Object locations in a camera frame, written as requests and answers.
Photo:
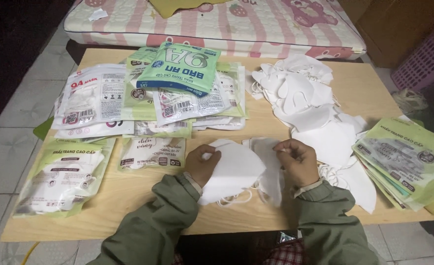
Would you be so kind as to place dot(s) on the person's right hand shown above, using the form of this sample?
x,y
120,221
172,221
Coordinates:
x,y
300,165

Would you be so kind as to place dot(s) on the person's left hand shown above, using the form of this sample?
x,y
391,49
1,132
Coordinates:
x,y
198,167

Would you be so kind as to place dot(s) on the white face mask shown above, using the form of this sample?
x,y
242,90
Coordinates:
x,y
270,173
235,173

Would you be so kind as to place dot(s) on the small green clear mask packet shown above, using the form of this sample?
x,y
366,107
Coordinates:
x,y
152,154

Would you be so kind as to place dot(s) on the pile of loose white masks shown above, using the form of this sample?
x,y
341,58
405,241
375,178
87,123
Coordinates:
x,y
312,110

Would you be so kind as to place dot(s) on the heap of filled mask packets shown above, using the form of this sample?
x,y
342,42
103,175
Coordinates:
x,y
187,110

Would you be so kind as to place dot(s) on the shiny foil wrapper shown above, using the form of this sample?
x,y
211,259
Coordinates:
x,y
286,236

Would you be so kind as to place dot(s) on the red plaid trousers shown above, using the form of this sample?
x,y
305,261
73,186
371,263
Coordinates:
x,y
283,254

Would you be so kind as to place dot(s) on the green blue-edged mask packet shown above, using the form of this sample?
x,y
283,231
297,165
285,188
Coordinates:
x,y
182,68

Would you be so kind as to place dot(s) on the stack of empty green packets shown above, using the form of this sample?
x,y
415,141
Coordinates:
x,y
404,162

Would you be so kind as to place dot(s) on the crumpled clear plastic bag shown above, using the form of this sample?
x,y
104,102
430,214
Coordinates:
x,y
410,101

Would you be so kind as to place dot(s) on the white red-lettered mask packet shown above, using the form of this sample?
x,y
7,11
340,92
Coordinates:
x,y
91,95

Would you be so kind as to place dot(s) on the large green clear mask packet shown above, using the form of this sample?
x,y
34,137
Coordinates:
x,y
62,176

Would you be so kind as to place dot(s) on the pink striped strawberry mattress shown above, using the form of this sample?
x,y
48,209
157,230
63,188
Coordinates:
x,y
217,29

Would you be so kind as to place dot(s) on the yellow cloth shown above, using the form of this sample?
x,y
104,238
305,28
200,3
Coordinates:
x,y
180,6

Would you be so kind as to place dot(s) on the brown wooden cabinet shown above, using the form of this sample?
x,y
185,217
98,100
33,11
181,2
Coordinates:
x,y
390,25

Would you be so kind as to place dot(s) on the pink plastic basket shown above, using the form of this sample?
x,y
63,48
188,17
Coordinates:
x,y
428,59

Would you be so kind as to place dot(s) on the white paper scrap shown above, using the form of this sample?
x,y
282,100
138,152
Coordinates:
x,y
98,14

